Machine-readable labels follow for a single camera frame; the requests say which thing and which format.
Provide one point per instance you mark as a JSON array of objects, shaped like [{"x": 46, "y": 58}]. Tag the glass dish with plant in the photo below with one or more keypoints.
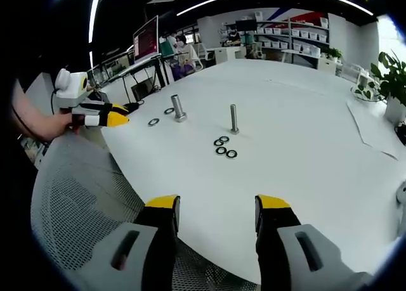
[{"x": 364, "y": 89}]

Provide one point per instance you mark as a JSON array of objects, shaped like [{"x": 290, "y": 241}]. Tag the thin threaded stud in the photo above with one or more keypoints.
[{"x": 233, "y": 120}]

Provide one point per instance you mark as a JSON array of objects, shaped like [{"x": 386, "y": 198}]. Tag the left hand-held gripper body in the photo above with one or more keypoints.
[{"x": 70, "y": 89}]

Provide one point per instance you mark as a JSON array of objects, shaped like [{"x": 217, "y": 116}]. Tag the black metal washer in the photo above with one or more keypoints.
[
  {"x": 231, "y": 153},
  {"x": 217, "y": 143},
  {"x": 225, "y": 139},
  {"x": 153, "y": 122},
  {"x": 221, "y": 151},
  {"x": 168, "y": 111}
]

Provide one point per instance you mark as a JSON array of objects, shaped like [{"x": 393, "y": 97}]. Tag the small green potted plant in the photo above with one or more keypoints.
[{"x": 334, "y": 54}]

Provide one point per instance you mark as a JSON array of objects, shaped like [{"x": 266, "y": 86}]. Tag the white office chair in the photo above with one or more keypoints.
[{"x": 204, "y": 56}]

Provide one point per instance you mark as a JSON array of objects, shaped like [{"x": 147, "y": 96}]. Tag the large green potted plant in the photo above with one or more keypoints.
[{"x": 391, "y": 78}]

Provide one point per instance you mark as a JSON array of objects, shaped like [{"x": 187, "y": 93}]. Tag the person's left hand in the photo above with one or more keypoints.
[{"x": 61, "y": 126}]

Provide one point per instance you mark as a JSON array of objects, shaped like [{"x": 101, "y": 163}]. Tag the computer monitor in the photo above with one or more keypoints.
[{"x": 146, "y": 39}]

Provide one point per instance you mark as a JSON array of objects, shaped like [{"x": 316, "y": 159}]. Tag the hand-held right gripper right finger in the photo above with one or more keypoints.
[{"x": 285, "y": 240}]

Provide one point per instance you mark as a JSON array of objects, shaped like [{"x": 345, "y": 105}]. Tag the black desk stand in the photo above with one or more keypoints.
[{"x": 141, "y": 89}]

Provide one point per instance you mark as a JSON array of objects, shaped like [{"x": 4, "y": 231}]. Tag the white paper sheet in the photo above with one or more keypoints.
[{"x": 368, "y": 129}]

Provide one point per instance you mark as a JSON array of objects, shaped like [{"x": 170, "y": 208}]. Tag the white rounded device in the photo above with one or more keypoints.
[{"x": 401, "y": 199}]

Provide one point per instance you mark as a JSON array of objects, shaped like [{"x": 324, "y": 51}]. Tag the thick threaded stud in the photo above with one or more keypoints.
[{"x": 178, "y": 108}]

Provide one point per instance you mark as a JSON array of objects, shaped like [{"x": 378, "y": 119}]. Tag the storage shelf with white bins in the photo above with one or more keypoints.
[{"x": 292, "y": 37}]

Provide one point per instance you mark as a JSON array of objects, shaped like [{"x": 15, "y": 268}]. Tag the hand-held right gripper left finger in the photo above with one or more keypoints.
[{"x": 149, "y": 240}]

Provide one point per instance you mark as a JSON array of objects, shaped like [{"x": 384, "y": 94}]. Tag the grey mesh office chair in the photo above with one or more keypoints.
[{"x": 79, "y": 189}]

